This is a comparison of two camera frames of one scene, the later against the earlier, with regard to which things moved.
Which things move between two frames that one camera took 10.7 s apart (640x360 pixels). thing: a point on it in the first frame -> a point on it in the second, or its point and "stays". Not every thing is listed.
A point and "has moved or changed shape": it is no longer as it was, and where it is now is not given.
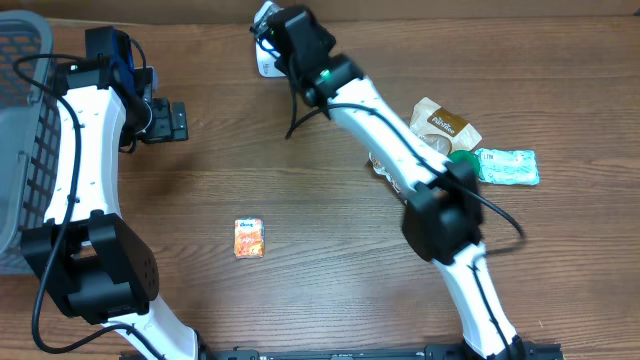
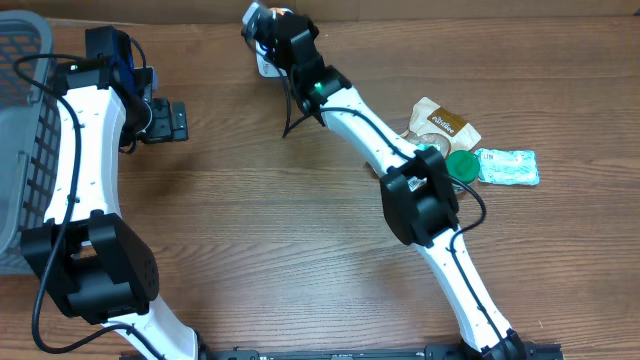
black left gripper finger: x=180 y=131 stays
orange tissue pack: x=249 y=237 has moved or changed shape
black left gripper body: x=160 y=127 stays
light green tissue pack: x=508 y=167 stays
